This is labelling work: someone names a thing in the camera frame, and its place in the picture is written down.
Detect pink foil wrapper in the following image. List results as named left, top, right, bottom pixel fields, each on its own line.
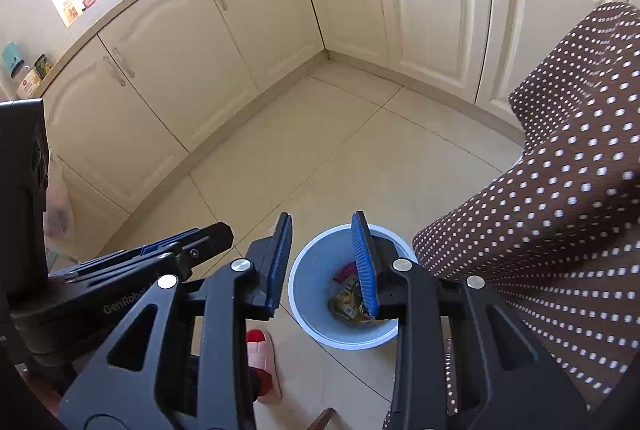
left=333, top=262, right=357, bottom=284

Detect gold snack bag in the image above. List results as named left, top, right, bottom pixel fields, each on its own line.
left=328, top=273, right=376, bottom=327

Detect blue plastic trash bin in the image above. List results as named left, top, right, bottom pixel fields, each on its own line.
left=288, top=224, right=398, bottom=351

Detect pink slipper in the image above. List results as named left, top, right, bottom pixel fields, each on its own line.
left=245, top=328, right=282, bottom=405

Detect brown polka dot tablecloth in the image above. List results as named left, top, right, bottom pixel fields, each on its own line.
left=412, top=1, right=640, bottom=410

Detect lower cabinets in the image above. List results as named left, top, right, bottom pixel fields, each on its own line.
left=39, top=0, right=640, bottom=216

